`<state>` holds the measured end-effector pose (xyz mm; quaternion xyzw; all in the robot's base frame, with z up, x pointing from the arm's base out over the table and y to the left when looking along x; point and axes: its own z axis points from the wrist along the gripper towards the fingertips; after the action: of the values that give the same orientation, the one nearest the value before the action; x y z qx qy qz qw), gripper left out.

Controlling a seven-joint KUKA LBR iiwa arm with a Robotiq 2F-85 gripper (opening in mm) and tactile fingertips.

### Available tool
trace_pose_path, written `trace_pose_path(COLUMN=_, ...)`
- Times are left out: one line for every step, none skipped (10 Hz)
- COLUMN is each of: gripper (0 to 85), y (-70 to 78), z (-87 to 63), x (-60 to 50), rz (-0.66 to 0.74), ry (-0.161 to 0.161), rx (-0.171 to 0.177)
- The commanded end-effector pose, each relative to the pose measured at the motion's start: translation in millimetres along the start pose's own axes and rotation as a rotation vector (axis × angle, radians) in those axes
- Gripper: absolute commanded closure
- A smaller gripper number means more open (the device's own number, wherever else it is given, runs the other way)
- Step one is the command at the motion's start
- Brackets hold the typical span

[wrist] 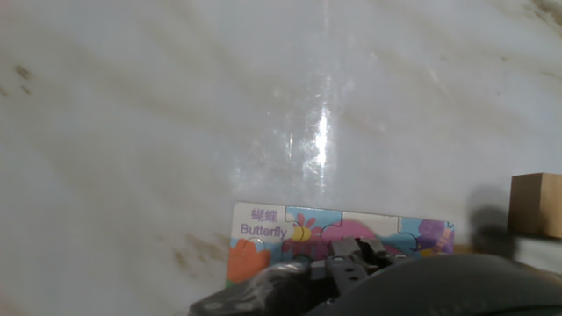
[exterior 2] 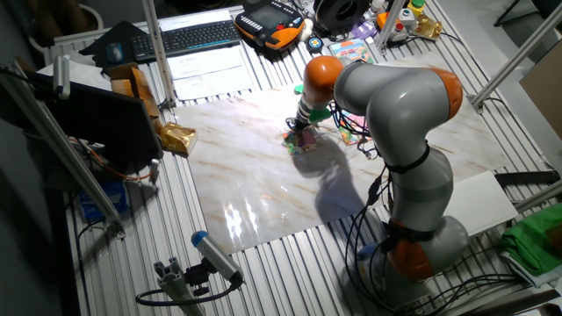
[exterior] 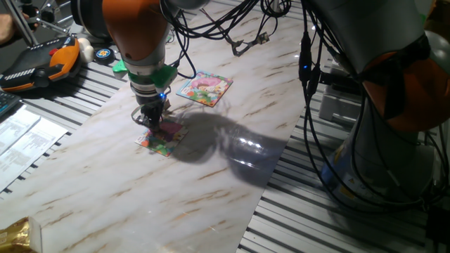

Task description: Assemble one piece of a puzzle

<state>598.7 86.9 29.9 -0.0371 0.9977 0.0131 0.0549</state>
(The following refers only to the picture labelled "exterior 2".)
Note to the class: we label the blue round disc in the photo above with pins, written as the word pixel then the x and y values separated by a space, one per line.
pixel 314 45

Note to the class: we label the silver camera with blue end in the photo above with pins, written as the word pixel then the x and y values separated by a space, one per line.
pixel 217 256

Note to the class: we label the green cloth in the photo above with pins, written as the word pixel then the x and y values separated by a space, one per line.
pixel 531 241

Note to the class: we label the aluminium profile post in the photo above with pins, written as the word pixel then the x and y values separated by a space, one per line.
pixel 158 52
pixel 391 22

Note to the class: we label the butterfly puzzle reference card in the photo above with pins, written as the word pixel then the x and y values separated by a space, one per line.
pixel 349 138

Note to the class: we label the yellow box green button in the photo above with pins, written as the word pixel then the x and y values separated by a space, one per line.
pixel 416 8

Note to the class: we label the short aluminium profile stub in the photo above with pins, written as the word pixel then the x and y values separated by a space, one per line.
pixel 175 285

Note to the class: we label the blue box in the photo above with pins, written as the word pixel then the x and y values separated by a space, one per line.
pixel 105 202

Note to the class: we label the aluminium frame beam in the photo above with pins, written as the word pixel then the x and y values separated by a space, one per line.
pixel 57 145
pixel 540 195
pixel 527 44

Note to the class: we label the brown cardboard box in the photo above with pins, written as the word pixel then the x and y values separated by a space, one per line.
pixel 140 88

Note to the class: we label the black filament spool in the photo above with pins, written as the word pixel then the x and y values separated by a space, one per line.
pixel 333 15

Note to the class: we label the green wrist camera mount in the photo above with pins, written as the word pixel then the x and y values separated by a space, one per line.
pixel 319 115

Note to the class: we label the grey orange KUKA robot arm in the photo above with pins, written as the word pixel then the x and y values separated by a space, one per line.
pixel 395 101

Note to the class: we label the small silver connector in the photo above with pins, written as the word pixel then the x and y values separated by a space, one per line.
pixel 154 171

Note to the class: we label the small orange object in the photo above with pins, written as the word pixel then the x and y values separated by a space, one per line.
pixel 383 19

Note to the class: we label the gold foil bag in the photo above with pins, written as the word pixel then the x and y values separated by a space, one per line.
pixel 177 138

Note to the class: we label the black computer keyboard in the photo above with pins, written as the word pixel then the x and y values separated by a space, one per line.
pixel 189 39

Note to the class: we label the grey box red button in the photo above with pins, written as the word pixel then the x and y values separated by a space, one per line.
pixel 398 31

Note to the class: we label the black flat monitor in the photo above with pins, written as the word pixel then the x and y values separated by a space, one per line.
pixel 101 123

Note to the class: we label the black metal bar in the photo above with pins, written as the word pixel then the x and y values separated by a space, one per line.
pixel 527 177

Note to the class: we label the black mouse pad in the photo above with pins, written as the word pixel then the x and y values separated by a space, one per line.
pixel 118 35

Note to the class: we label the printed white paper sheet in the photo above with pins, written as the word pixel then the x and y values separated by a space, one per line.
pixel 215 85
pixel 204 63

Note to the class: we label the white marble pattern board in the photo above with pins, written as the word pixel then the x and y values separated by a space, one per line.
pixel 263 175

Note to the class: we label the black chair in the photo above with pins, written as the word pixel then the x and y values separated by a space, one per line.
pixel 540 9

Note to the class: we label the dark computer mouse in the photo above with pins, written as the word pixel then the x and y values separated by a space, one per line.
pixel 115 52

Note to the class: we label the white figurine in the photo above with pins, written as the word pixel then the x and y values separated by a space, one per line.
pixel 307 30

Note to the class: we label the white flat box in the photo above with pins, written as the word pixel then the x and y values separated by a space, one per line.
pixel 483 206

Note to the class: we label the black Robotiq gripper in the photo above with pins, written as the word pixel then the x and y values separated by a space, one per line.
pixel 298 124

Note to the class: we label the colourful picture card left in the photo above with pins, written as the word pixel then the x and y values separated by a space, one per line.
pixel 307 147

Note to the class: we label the orange black teach pendant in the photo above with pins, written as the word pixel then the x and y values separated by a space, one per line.
pixel 270 22

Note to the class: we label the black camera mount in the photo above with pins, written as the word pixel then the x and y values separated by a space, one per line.
pixel 197 276

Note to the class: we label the colourful picture card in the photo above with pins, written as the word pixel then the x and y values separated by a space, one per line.
pixel 307 147
pixel 351 50

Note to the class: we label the silver depth camera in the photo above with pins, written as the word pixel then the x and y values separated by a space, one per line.
pixel 61 76

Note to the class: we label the blank white paper sheet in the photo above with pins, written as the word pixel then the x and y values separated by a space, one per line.
pixel 193 19

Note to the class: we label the brown cardboard sheet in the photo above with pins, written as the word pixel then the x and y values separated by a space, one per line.
pixel 544 96

